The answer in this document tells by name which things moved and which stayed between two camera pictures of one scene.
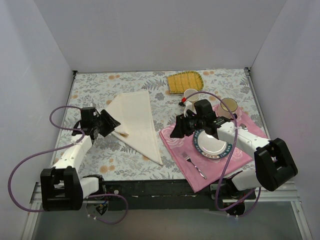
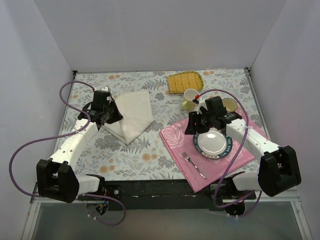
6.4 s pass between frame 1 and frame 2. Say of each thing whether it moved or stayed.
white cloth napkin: moved
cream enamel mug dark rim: stayed
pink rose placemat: stayed
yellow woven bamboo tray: stayed
